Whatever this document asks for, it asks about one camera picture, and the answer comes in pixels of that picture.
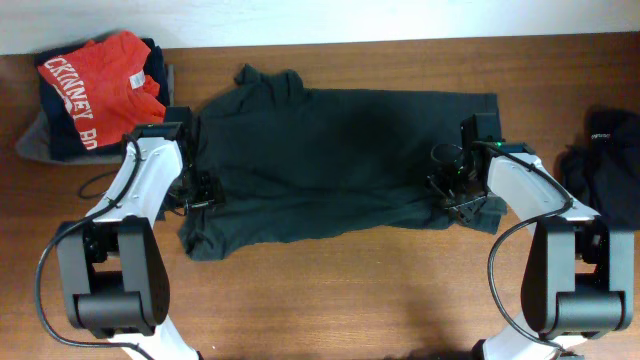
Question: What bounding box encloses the dark green t-shirt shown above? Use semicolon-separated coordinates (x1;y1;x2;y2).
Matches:
179;66;498;261

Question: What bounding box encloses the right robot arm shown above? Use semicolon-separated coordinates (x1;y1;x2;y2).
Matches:
427;113;634;360

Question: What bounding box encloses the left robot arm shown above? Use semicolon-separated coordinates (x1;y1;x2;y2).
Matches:
53;107;224;359

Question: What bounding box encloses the folded navy blue garment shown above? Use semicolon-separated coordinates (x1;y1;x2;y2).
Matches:
39;38;171;162

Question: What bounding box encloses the folded red printed t-shirt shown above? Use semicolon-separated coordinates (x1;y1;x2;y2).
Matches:
37;31;166;151

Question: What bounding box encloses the black garment pile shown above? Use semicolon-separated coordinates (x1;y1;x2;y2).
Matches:
559;108;639;231

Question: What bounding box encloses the folded grey garment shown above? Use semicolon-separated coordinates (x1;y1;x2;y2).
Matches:
15;63;176;166

